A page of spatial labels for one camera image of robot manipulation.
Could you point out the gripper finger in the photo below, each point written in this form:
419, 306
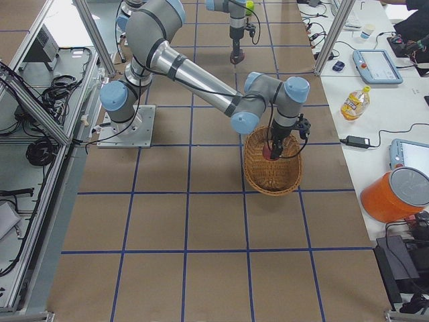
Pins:
276, 150

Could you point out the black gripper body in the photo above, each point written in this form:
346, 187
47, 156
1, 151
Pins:
280, 133
236, 45

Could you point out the red apple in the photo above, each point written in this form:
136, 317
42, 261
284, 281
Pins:
266, 151

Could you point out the dark purple apple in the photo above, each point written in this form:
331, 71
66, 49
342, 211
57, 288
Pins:
237, 58

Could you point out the green apple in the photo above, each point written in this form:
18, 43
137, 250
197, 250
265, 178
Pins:
249, 7

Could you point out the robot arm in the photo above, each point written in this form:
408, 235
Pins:
149, 31
239, 13

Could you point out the wicker basket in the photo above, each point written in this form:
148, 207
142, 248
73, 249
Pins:
272, 177

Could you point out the black power adapter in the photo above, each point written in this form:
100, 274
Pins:
357, 142

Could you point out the orange drink bottle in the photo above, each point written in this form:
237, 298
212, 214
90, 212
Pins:
356, 104

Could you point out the dark blue checkered pouch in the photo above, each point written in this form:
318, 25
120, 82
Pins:
338, 66

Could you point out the far teach pendant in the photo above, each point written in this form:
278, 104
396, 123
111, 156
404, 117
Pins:
376, 67

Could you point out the teach pendant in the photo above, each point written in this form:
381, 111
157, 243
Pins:
410, 154
376, 67

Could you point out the near teach pendant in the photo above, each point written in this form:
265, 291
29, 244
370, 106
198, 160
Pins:
410, 154

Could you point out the white paper cup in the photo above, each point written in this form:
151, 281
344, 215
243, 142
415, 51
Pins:
366, 31

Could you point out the orange bucket with grey lid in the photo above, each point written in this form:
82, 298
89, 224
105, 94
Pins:
398, 194

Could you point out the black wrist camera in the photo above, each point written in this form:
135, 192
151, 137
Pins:
303, 126

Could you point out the aluminium frame post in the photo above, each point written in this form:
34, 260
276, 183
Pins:
333, 34

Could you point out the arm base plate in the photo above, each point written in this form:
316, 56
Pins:
129, 135

